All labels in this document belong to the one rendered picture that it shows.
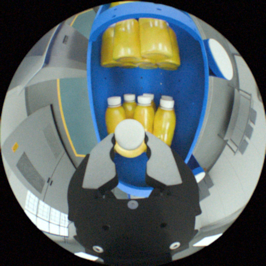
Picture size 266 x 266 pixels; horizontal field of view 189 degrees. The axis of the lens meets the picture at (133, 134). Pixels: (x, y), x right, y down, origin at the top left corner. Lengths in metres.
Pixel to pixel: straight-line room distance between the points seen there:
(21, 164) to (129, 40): 1.55
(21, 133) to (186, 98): 1.64
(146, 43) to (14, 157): 1.53
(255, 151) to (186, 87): 3.24
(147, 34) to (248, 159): 3.48
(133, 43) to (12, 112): 2.74
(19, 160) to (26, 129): 0.46
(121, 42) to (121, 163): 0.38
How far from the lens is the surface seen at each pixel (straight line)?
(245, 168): 3.55
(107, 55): 0.26
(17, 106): 2.84
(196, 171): 0.92
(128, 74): 0.36
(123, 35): 0.22
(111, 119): 0.26
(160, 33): 0.20
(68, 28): 0.52
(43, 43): 0.38
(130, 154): 0.15
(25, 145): 1.54
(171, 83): 0.35
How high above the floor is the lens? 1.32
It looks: 58 degrees down
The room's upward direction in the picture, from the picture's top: 174 degrees clockwise
